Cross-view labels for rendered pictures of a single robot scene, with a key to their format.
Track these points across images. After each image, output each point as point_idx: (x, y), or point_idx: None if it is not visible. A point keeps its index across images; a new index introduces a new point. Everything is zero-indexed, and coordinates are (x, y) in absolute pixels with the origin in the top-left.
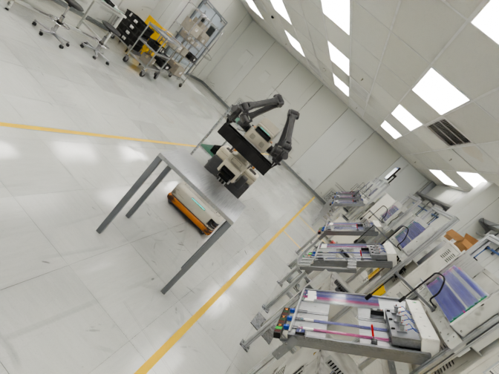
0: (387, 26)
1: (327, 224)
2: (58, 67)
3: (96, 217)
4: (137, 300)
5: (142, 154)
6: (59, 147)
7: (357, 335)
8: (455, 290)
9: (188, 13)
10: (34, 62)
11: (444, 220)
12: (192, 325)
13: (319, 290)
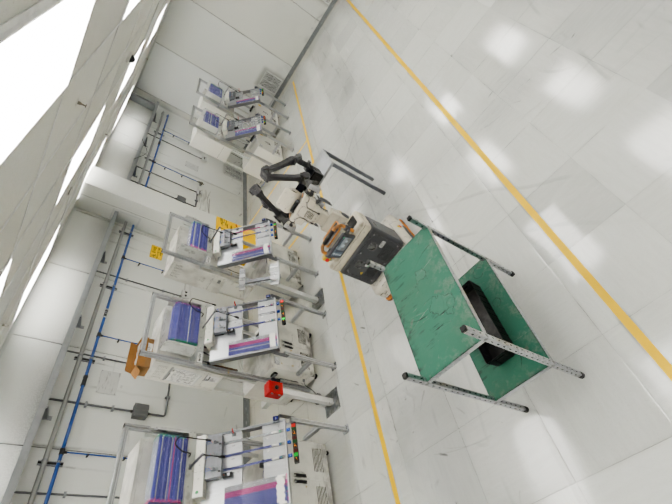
0: (41, 167)
1: (287, 480)
2: (619, 31)
3: (381, 175)
4: (343, 206)
5: (471, 194)
6: (431, 131)
7: (243, 230)
8: (199, 233)
9: None
10: (581, 26)
11: None
12: None
13: (262, 254)
